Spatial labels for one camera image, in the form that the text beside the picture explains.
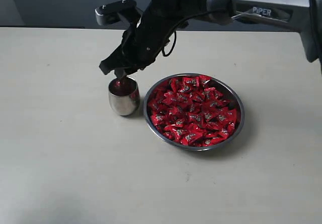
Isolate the black cable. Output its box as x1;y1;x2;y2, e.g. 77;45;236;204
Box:
162;9;232;57

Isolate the red wrapped candy bottom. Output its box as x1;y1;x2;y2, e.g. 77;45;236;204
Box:
181;133;200;146

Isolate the stainless steel cup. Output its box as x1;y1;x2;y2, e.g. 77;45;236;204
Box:
108;77;140;116

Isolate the red wrapped candy top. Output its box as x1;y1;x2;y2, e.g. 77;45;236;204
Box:
182;76;200;88

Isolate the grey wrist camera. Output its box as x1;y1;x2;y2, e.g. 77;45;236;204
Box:
95;0;143;26

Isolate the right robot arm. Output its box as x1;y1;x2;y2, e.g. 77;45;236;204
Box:
95;0;321;79

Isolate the stainless steel plate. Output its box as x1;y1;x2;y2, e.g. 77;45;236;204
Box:
143;73;245;152

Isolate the red candy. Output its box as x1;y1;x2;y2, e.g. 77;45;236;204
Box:
182;76;200;88
150;114;167;126
116;77;127;88
224;109;237;124
181;133;200;146

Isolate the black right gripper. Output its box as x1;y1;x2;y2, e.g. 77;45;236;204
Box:
99;7;176;79

